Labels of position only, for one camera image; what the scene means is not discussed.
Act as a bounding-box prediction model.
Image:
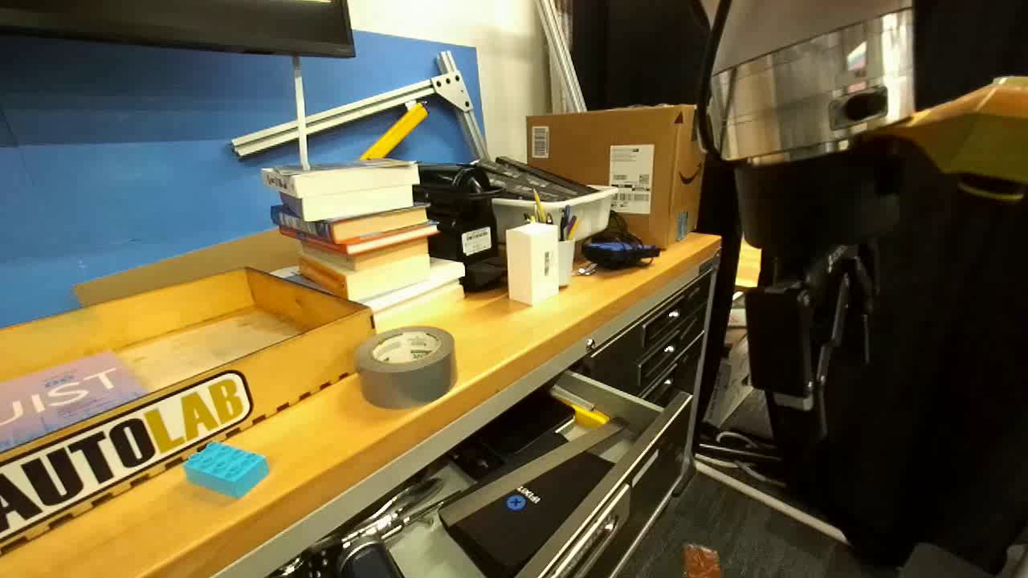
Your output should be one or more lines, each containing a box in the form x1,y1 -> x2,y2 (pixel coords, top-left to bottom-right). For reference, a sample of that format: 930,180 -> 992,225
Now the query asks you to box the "black closed drawer stack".
579,276 -> 709,405

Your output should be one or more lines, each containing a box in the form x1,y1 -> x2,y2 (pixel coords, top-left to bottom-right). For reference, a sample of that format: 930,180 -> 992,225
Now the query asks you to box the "orange green wrist mount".
892,78 -> 1028,182

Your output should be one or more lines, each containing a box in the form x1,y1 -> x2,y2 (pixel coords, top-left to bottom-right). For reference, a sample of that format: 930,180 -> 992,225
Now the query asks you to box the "white plastic bin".
482,158 -> 618,241

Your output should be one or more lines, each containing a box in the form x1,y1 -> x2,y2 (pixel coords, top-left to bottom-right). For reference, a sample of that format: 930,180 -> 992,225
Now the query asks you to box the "dark monitor frame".
0,0 -> 357,58

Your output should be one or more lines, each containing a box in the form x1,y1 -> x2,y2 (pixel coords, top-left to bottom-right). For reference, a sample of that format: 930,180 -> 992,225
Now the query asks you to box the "wooden Autolab tray box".
0,269 -> 374,548

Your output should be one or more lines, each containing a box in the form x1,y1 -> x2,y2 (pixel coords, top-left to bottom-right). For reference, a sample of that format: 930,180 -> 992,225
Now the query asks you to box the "cardboard shipping box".
528,104 -> 705,243

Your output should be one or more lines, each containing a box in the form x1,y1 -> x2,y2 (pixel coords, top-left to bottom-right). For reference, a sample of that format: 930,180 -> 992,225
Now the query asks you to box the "black blue tool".
582,239 -> 658,269

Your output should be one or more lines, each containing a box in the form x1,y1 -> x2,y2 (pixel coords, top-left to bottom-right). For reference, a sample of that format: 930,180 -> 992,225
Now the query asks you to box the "metal drawer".
270,373 -> 692,578

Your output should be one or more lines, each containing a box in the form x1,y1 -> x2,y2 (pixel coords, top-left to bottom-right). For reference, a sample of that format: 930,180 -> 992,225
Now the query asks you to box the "stack of books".
260,161 -> 465,331

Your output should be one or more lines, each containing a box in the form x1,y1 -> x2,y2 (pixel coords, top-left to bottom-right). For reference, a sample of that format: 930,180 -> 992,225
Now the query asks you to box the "grey duct tape roll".
357,323 -> 458,409

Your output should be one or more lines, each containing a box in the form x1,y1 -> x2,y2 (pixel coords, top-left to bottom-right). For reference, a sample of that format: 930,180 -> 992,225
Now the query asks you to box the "white rectangular box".
504,222 -> 559,306

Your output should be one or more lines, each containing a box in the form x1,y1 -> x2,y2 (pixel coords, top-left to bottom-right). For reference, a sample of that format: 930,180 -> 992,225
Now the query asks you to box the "aluminium extrusion bar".
233,52 -> 488,158

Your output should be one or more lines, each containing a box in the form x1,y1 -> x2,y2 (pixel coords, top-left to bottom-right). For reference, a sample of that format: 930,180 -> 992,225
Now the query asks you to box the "yellow bar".
361,104 -> 429,161

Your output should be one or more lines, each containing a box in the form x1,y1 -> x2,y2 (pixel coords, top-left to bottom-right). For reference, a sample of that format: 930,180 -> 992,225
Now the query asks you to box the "blue block object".
188,443 -> 270,498

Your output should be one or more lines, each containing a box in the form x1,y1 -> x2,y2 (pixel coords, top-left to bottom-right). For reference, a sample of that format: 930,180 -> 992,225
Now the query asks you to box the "black device with label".
416,163 -> 501,293

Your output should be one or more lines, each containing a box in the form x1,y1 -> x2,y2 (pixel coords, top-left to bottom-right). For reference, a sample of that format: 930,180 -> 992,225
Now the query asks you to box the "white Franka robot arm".
701,0 -> 1028,572

